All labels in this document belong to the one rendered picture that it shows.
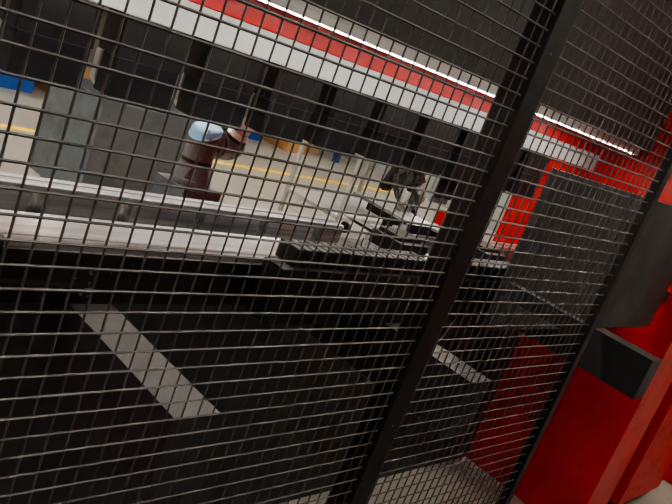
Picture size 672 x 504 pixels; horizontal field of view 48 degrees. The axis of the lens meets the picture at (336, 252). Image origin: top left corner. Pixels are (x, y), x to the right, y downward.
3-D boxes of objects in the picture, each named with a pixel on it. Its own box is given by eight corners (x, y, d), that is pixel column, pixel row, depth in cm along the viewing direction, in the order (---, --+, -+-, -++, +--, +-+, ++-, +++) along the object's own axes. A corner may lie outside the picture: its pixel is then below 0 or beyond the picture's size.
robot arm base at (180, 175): (161, 173, 280) (169, 148, 278) (193, 178, 292) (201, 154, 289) (185, 188, 271) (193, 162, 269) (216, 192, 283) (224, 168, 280)
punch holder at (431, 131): (420, 166, 238) (440, 117, 234) (439, 176, 232) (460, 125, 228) (390, 159, 227) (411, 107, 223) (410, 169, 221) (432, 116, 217)
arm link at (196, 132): (175, 151, 276) (186, 116, 273) (197, 153, 288) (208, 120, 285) (199, 164, 271) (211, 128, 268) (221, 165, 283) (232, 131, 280)
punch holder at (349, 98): (334, 145, 208) (355, 88, 204) (355, 156, 203) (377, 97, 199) (296, 136, 197) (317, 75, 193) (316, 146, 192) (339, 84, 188)
